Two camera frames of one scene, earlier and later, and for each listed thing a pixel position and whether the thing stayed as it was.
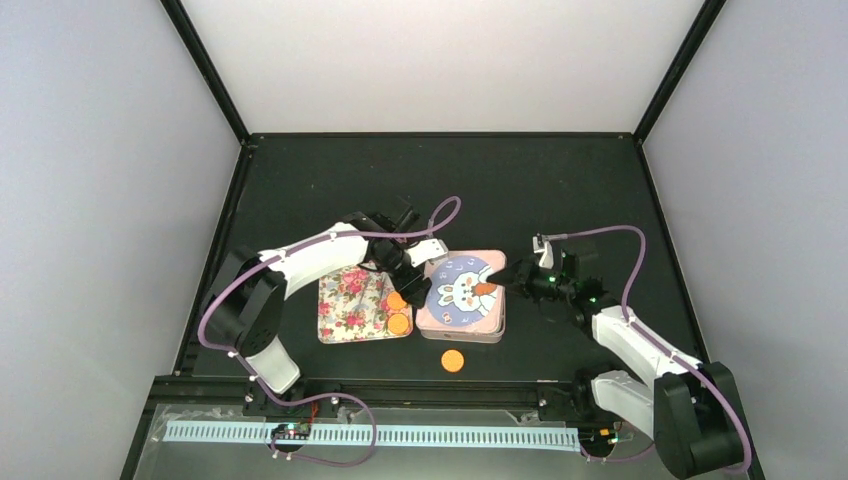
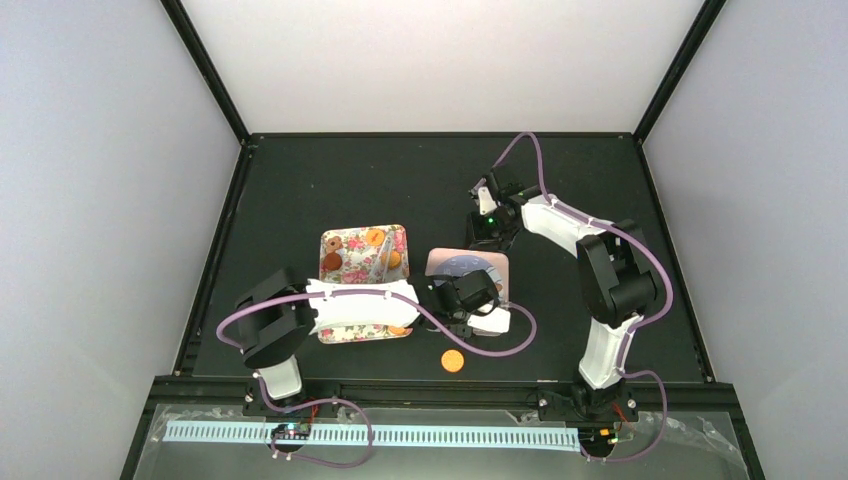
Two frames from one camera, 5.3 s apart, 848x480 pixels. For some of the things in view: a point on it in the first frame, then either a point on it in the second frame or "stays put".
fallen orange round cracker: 452,361 stays put
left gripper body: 400,281 to 454,316
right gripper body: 538,285 to 489,231
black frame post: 195,45 stays put
